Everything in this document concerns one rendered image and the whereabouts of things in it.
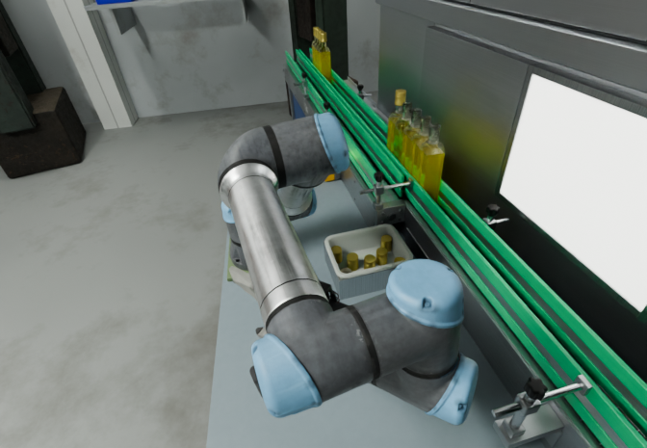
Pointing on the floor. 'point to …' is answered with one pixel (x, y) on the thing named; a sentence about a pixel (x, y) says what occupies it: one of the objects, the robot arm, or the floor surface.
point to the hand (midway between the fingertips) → (240, 303)
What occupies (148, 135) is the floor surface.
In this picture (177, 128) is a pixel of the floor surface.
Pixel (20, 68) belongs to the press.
